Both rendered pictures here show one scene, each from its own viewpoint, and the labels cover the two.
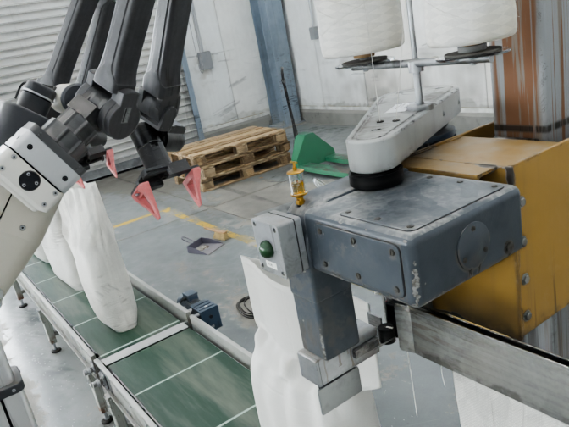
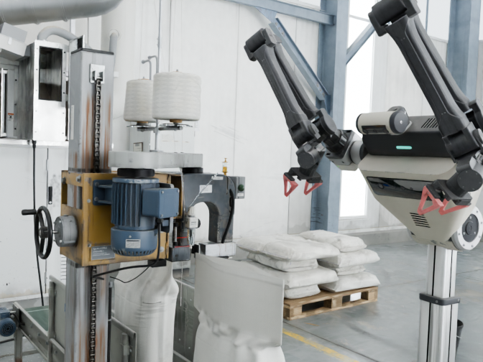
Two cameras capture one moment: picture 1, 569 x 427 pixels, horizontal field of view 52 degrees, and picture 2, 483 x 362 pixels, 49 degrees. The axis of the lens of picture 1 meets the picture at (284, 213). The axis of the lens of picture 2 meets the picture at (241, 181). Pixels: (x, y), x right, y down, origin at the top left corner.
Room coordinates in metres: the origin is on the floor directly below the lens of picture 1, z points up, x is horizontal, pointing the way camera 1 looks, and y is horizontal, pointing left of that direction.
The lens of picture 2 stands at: (3.04, -0.12, 1.42)
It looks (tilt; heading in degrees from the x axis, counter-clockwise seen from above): 3 degrees down; 176
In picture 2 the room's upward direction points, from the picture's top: 2 degrees clockwise
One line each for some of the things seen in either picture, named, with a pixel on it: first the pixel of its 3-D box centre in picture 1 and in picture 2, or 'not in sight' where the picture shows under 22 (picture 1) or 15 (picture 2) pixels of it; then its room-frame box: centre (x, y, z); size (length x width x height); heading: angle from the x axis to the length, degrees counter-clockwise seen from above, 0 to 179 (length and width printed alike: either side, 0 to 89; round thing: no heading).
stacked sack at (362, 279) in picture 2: not in sight; (343, 280); (-2.10, 1.31, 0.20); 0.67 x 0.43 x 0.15; 122
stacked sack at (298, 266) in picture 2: not in sight; (282, 258); (-1.92, 0.65, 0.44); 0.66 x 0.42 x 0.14; 26
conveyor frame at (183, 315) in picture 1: (78, 285); not in sight; (3.29, 1.30, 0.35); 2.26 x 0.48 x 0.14; 32
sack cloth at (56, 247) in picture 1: (58, 223); not in sight; (3.33, 1.32, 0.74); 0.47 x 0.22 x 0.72; 33
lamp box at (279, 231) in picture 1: (279, 243); (235, 187); (0.87, 0.02, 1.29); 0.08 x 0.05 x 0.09; 32
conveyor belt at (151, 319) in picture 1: (77, 286); not in sight; (3.31, 1.32, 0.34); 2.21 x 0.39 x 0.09; 32
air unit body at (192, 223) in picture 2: not in sight; (191, 227); (1.06, -0.15, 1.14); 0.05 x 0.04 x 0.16; 122
